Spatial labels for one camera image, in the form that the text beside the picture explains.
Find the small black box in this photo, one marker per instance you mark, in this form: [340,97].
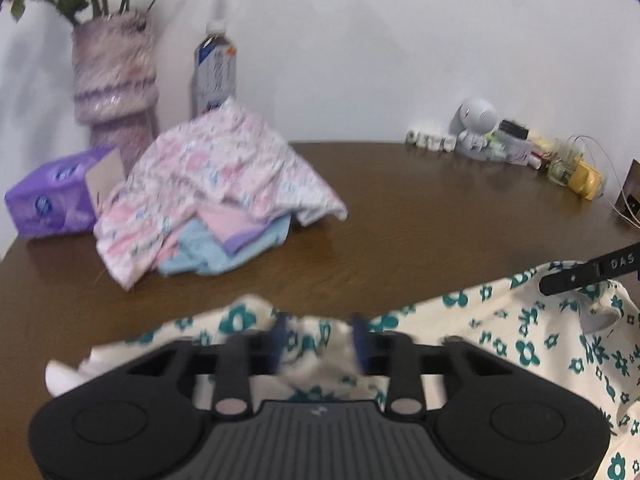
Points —
[513,129]

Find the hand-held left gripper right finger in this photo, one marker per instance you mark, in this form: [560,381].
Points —
[359,342]

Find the white astronaut figurine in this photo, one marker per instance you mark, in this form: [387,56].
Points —
[472,125]

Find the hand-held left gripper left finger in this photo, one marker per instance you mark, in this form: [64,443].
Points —
[280,342]

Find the pink tube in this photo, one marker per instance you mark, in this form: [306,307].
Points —
[538,161]

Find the brown cardboard box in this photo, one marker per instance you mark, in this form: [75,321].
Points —
[632,190]

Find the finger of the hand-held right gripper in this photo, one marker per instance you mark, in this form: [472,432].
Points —
[565,280]

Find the white clip row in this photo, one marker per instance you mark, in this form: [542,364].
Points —
[431,141]

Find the purple knitted vase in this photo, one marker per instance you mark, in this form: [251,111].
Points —
[115,80]

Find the light blue cloth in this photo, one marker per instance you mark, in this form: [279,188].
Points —
[200,255]

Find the cream teal floral dress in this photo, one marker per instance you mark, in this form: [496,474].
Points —
[540,350]

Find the plastic tea bottle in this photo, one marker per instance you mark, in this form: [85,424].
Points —
[214,75]

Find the green white small box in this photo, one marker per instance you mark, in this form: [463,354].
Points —
[494,147]

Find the glass jar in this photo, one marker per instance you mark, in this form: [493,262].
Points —
[565,162]

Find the small printed tin box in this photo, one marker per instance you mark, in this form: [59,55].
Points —
[520,152]

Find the yellow round gadget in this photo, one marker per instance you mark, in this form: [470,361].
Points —
[587,182]

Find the purple tissue pack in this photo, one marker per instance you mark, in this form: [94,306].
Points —
[45,195]

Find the pink floral clothes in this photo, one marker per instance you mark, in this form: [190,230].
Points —
[215,160]

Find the purple pink cloth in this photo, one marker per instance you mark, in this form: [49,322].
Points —
[240,232]

